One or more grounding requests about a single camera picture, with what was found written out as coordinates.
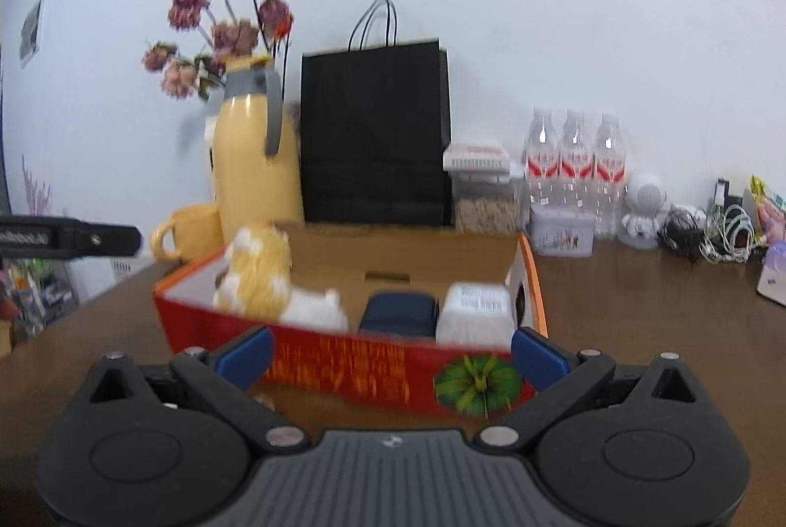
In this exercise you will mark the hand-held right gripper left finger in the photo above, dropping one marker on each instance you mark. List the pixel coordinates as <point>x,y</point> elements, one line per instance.
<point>249,355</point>

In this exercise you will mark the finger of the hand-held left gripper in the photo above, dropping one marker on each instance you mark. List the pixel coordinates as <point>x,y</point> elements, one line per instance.
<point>98,239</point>

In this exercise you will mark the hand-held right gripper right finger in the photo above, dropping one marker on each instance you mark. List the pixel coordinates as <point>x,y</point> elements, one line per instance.
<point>540,358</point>

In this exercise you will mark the red cardboard box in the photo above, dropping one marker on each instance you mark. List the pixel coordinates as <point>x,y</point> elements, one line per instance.
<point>344,367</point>

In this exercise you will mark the white board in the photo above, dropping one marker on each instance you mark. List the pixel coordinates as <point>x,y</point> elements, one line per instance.
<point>126,268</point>

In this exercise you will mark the white wrapped packet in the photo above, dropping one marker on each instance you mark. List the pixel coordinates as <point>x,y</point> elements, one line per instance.
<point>473,318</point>

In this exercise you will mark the yellow white plush toy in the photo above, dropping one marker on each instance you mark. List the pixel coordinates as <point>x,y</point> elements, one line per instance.
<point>258,269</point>

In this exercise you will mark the yellow mug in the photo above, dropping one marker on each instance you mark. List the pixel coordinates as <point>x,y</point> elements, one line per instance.
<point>196,232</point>

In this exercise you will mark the small printed tin box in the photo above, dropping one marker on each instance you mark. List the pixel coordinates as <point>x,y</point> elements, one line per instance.
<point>562,235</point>

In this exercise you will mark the dark blue case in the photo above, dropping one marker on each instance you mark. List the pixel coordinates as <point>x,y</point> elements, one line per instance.
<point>396,312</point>

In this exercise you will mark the clear seed container white lid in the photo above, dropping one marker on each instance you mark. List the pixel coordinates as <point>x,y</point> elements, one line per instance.
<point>485,208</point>

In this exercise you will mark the yellow thermos jug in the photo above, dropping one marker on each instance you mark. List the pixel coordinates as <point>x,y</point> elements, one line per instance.
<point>252,165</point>

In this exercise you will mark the white robot toy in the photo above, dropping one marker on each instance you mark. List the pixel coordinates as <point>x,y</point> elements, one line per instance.
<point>645,195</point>

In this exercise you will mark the clear water bottle red label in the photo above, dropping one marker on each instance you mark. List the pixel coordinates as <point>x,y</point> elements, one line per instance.
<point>576,146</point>
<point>542,146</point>
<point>609,152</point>

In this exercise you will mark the purple tissue pack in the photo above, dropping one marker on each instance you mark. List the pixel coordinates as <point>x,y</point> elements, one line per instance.
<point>775,275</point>

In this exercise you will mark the black charger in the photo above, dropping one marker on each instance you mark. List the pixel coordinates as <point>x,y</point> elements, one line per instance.
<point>727,192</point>

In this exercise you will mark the black paper bag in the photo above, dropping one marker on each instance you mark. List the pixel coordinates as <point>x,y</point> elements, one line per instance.
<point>374,134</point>

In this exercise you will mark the colourful snack packet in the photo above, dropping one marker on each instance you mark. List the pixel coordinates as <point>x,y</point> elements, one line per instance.
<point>767,208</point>

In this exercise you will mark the purple flower wall decal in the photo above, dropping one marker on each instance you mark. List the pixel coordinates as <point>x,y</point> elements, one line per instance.
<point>35,192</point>

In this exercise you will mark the wall poster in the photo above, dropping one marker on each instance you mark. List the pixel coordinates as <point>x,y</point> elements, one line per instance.
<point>30,33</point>

